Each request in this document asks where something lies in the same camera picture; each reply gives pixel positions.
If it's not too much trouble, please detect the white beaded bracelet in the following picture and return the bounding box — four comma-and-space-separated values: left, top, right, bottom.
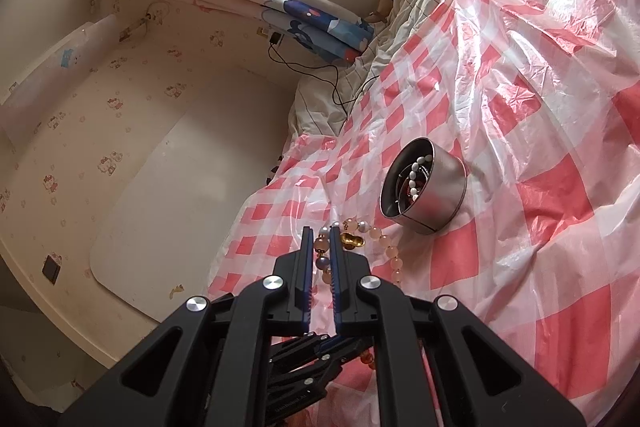
406, 153, 435, 204

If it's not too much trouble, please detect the black wall socket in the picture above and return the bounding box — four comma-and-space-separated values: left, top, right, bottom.
42, 255, 64, 282

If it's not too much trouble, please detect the black charger cable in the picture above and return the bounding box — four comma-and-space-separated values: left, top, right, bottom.
267, 42, 381, 114

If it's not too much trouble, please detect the round metal tin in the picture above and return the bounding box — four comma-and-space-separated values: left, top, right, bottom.
379, 137, 469, 236

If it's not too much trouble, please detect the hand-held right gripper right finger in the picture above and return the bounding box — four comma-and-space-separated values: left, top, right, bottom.
327, 232, 587, 427

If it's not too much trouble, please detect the white wall pipe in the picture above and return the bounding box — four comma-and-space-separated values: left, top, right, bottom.
0, 19, 119, 128

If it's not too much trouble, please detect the pink beaded necklace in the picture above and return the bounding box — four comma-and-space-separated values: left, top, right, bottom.
312, 217, 406, 373

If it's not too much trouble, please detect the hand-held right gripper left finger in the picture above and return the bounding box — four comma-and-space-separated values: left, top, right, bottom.
60, 226, 316, 427

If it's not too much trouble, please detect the cartoon print curtain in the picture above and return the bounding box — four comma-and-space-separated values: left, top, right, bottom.
85, 0, 376, 66

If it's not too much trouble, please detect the pink checkered plastic sheet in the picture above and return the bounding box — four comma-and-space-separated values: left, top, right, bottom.
207, 0, 640, 413

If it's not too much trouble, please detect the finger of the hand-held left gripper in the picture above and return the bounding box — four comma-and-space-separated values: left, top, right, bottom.
270, 333, 333, 365
267, 338, 373, 410

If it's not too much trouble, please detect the white quilt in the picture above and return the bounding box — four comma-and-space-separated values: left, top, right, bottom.
290, 0, 501, 148

